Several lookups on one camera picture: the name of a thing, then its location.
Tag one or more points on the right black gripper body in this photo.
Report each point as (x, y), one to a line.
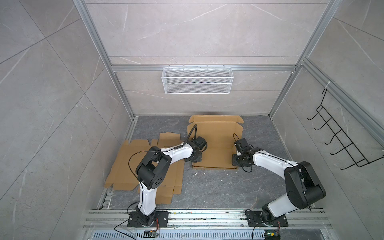
(237, 160)

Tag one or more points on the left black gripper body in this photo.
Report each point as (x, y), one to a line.
(198, 159)

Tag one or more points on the cardboard box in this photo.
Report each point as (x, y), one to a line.
(122, 177)
(220, 132)

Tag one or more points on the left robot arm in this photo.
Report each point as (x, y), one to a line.
(152, 170)

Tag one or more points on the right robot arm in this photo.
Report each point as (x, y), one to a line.
(303, 186)

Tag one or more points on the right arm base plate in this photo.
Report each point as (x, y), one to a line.
(264, 219)

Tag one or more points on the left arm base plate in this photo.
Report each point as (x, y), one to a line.
(147, 219)

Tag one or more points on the white wire mesh basket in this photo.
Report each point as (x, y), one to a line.
(197, 80)

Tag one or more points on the black wire hook rack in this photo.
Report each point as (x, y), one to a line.
(339, 135)

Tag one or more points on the aluminium mounting rail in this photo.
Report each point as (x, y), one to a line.
(211, 219)

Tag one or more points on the aluminium frame profile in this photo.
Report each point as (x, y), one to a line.
(371, 125)

